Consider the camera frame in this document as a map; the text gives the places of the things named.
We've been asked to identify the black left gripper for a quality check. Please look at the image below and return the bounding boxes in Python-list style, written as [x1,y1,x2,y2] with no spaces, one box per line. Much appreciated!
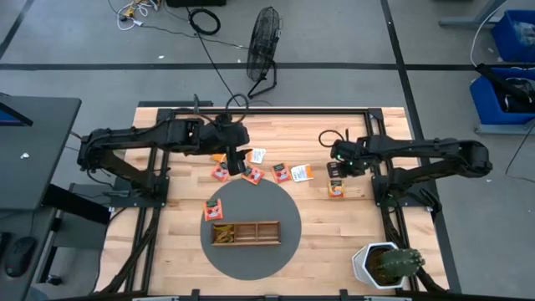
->
[200,115,253,176]

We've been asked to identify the black floor fan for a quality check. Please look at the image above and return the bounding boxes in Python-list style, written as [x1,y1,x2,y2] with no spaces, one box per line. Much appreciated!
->
[245,6,284,100]

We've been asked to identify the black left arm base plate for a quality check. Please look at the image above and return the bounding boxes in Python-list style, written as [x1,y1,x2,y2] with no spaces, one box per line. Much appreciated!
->
[109,174,171,209]

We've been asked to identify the clear plastic bag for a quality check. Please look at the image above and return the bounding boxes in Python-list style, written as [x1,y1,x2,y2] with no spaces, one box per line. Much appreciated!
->
[512,20,535,47]

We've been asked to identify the wooden compartment box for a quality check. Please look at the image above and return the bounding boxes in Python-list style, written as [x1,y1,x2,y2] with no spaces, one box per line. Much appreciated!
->
[211,220,283,247]

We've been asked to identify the black aluminium table frame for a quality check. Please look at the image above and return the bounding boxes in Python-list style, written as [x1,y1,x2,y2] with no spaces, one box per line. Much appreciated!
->
[95,106,451,301]

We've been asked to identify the monitor with blue screen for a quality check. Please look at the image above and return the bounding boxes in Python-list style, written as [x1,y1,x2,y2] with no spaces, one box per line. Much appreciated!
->
[0,92,34,128]

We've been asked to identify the round grey woven placemat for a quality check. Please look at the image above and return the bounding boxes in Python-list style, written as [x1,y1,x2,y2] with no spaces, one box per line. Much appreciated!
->
[200,178,303,281]

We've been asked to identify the white hexagonal planter pot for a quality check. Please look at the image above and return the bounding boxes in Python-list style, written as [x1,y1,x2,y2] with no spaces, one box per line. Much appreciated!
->
[351,241,409,290]

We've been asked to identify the blue bin with cables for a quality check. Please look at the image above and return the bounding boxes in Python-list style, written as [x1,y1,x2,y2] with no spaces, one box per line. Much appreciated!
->
[469,66,535,126]

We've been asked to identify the thin black floor cable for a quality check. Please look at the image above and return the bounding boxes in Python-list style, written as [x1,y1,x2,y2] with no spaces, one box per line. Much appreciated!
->
[504,123,535,185]

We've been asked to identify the black computer mouse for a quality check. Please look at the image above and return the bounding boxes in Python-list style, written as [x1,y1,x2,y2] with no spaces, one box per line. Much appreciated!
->
[4,236,38,278]

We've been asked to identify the black rod across bin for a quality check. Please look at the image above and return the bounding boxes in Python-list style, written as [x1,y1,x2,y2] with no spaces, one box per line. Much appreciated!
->
[476,62,535,104]

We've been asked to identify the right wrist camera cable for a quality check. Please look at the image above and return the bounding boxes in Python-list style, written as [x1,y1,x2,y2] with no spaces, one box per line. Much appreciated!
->
[318,128,349,149]

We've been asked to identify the white and yellow cable bundle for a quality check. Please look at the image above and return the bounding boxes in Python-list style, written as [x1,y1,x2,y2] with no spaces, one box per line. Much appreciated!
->
[115,0,162,31]

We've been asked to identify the long black floor cable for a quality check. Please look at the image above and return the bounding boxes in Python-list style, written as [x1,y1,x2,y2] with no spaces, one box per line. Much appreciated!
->
[195,32,273,108]

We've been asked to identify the grey desk foot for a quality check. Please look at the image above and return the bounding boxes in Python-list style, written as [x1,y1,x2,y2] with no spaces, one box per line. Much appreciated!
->
[438,0,509,29]

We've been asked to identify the black desk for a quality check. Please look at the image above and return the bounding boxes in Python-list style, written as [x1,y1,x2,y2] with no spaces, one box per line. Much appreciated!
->
[0,94,83,301]

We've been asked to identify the green cactus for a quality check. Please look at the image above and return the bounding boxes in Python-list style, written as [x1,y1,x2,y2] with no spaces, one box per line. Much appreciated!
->
[378,247,426,278]

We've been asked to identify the black desk crossbar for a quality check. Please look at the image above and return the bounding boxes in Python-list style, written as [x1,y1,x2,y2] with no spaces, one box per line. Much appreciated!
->
[41,183,112,226]

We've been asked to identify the coiled black cable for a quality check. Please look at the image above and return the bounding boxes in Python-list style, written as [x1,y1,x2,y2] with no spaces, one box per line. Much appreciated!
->
[187,7,222,36]

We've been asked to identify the blue bin with plastic bag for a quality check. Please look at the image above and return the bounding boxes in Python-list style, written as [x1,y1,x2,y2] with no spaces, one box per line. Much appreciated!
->
[491,8,535,64]

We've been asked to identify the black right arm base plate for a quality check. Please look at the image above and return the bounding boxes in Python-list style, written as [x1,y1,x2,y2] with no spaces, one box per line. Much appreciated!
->
[370,174,436,209]

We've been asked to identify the black floor box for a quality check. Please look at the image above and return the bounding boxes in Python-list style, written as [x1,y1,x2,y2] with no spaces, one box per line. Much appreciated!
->
[166,0,227,8]

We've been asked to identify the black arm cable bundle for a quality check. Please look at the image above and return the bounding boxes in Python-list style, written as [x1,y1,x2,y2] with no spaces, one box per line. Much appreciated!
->
[382,207,446,293]
[102,207,162,293]

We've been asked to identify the red tea packet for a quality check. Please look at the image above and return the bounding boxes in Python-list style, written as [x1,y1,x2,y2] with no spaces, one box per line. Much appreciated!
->
[210,162,231,183]
[270,162,293,185]
[203,198,224,222]
[241,166,266,186]

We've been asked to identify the white floor cable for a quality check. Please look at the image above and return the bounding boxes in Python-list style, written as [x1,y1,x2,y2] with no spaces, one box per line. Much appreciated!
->
[470,3,501,68]

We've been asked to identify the yellow tea packet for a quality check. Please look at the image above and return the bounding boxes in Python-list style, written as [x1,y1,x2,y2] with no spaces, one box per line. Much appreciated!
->
[215,227,236,245]
[213,224,234,243]

